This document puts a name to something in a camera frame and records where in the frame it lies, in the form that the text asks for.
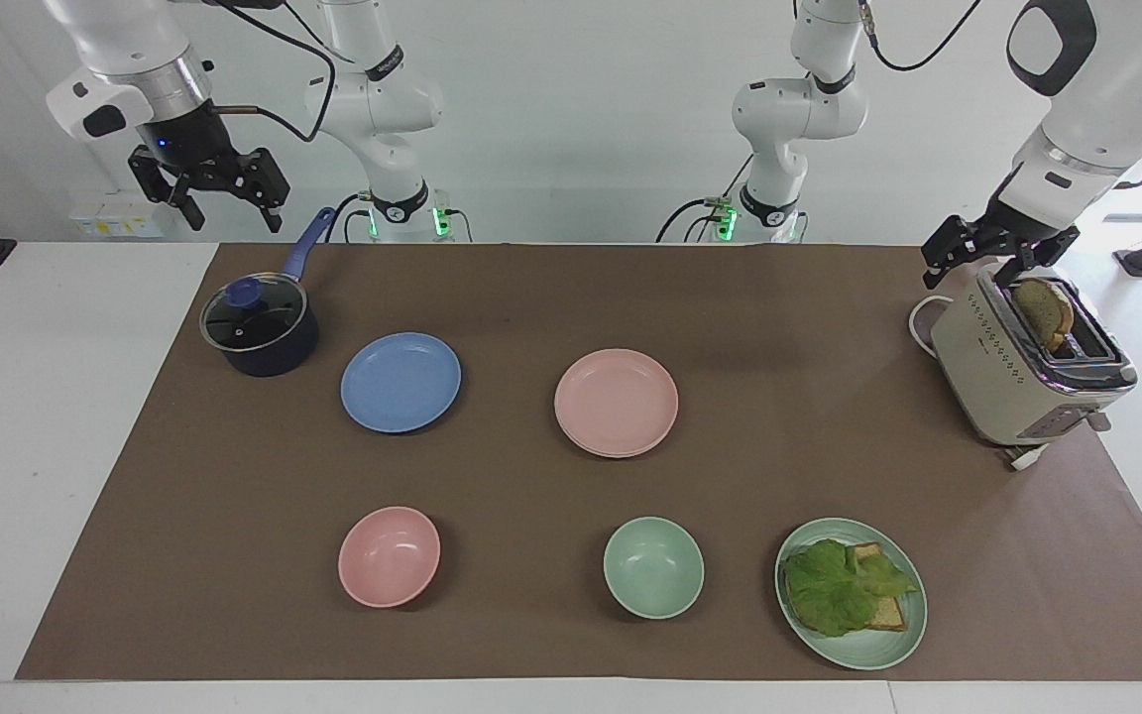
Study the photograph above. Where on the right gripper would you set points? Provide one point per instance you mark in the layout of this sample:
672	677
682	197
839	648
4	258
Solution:
189	139

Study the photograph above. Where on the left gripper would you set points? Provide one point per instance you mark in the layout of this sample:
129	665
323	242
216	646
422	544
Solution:
1009	226

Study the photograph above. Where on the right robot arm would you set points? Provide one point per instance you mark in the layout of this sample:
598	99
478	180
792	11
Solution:
373	99

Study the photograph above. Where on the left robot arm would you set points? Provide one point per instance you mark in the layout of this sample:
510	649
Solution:
799	109

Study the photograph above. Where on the brown bread slice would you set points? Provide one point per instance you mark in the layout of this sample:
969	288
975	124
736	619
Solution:
1047	309

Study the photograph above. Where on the white power strip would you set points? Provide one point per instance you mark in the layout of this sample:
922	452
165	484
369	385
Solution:
115	220

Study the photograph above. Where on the beige toaster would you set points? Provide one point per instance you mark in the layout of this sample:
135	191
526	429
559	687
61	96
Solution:
1007	382

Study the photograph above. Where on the glass lid with blue knob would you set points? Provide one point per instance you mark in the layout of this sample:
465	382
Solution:
254	315

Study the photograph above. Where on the dark blue saucepan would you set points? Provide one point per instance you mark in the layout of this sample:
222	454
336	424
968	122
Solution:
279	352

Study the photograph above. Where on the blue plate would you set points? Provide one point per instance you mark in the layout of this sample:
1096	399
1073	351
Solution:
400	382

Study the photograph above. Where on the green lettuce leaf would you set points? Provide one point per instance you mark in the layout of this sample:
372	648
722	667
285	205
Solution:
839	585

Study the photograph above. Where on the toast slice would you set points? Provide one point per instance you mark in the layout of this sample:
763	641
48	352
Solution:
890	613

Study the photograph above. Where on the pink plate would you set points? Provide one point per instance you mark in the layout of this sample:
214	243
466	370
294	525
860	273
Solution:
616	400

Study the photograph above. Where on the pink bowl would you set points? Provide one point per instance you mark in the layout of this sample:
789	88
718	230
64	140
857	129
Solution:
389	556

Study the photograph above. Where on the green plate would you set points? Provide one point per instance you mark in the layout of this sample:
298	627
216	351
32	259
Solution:
878	650

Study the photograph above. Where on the beige plate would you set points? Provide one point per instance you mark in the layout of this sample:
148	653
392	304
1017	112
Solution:
613	456

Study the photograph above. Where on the green bowl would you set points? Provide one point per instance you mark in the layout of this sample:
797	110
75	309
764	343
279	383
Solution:
653	567

